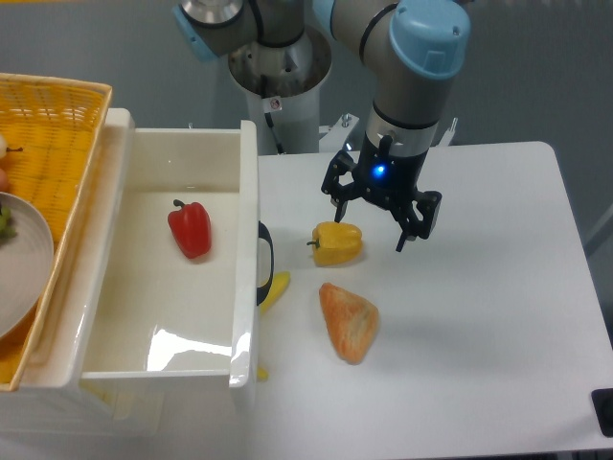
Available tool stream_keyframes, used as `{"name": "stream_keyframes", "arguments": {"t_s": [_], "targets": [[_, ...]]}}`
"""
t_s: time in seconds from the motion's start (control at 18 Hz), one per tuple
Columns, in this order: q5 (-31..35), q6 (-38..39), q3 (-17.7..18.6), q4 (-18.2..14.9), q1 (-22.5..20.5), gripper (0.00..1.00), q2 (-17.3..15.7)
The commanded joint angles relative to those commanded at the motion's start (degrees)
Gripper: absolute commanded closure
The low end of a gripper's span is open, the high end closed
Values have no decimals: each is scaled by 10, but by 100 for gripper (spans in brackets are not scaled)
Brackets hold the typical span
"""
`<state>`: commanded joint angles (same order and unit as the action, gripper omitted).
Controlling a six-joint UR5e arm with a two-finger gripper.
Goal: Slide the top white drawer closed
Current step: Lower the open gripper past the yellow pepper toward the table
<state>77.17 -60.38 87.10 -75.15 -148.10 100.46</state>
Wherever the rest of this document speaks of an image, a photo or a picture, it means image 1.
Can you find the yellow woven basket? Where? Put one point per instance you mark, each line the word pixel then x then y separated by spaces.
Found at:
pixel 54 124

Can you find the red bell pepper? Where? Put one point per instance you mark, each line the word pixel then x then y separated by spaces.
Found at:
pixel 191 228

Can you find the grey plate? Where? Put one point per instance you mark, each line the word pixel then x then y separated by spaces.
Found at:
pixel 26 262

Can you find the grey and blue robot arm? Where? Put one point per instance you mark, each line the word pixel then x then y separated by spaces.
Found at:
pixel 415 49

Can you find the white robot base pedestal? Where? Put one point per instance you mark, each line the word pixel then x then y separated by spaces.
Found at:
pixel 282 90

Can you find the white drawer cabinet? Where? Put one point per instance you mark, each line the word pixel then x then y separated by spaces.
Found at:
pixel 53 397

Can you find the orange bread pastry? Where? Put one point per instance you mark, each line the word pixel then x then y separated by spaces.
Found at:
pixel 352 322

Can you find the green grapes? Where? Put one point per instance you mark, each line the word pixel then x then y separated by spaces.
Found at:
pixel 7 230

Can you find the black drawer handle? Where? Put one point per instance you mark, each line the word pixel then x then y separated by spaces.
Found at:
pixel 266 262

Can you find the black object at table edge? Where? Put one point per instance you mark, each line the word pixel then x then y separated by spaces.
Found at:
pixel 602 400

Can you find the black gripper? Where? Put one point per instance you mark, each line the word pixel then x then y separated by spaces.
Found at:
pixel 392 182

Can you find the white top drawer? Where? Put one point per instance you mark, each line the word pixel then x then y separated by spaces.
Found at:
pixel 161 316

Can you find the yellow banana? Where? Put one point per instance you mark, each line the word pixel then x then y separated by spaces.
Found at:
pixel 280 283

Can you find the yellow bell pepper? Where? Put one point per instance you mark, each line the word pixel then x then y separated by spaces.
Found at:
pixel 335 243

